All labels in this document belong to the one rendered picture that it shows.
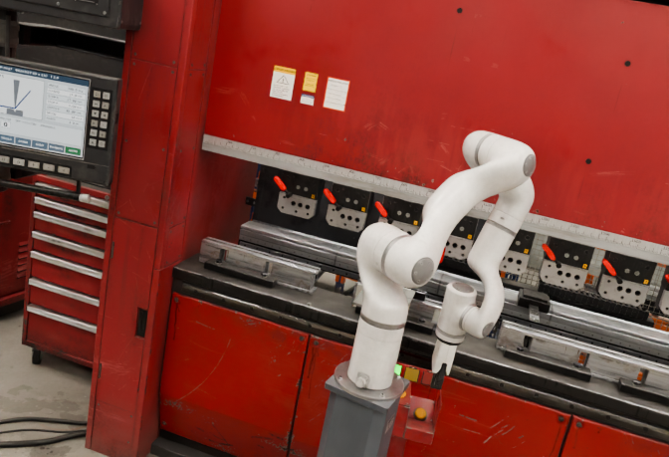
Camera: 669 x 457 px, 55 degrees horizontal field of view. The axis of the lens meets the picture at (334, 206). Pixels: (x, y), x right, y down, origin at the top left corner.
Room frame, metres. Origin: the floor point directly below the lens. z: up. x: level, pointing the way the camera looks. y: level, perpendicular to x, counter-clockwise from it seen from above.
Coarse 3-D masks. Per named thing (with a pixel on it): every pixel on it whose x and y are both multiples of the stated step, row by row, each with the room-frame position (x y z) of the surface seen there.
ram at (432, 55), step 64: (256, 0) 2.44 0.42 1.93; (320, 0) 2.38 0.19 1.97; (384, 0) 2.33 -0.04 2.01; (448, 0) 2.28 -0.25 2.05; (512, 0) 2.23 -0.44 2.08; (576, 0) 2.18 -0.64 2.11; (256, 64) 2.43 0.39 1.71; (320, 64) 2.37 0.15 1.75; (384, 64) 2.32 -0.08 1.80; (448, 64) 2.27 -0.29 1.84; (512, 64) 2.22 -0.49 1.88; (576, 64) 2.17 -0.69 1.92; (640, 64) 2.13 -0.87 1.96; (256, 128) 2.42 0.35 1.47; (320, 128) 2.36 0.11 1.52; (384, 128) 2.31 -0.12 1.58; (448, 128) 2.25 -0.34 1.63; (512, 128) 2.21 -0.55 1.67; (576, 128) 2.16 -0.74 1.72; (640, 128) 2.11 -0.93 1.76; (384, 192) 2.30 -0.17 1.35; (576, 192) 2.15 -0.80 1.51; (640, 192) 2.10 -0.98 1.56; (640, 256) 2.09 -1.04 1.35
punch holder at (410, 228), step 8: (384, 200) 2.29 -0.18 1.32; (392, 200) 2.28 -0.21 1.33; (400, 200) 2.28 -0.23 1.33; (384, 208) 2.29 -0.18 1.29; (392, 208) 2.28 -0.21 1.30; (400, 208) 2.28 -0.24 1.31; (408, 208) 2.27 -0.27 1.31; (416, 208) 2.27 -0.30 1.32; (392, 216) 2.28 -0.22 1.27; (400, 216) 2.28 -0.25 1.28; (408, 216) 2.27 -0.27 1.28; (416, 216) 2.26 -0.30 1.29; (392, 224) 2.28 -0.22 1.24; (400, 224) 2.27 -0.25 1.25; (408, 224) 2.27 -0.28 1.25; (408, 232) 2.28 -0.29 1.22; (416, 232) 2.26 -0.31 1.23
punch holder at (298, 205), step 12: (288, 180) 2.38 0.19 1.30; (300, 180) 2.37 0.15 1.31; (312, 180) 2.36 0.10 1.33; (324, 180) 2.41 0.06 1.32; (300, 192) 2.37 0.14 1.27; (312, 192) 2.36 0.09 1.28; (288, 204) 2.37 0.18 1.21; (300, 204) 2.38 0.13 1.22; (312, 204) 2.35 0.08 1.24; (300, 216) 2.36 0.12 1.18; (312, 216) 2.35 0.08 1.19
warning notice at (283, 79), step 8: (280, 72) 2.41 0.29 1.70; (288, 72) 2.40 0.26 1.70; (280, 80) 2.40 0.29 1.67; (288, 80) 2.40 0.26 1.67; (272, 88) 2.41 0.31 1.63; (280, 88) 2.40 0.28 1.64; (288, 88) 2.40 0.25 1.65; (272, 96) 2.41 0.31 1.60; (280, 96) 2.40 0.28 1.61; (288, 96) 2.39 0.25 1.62
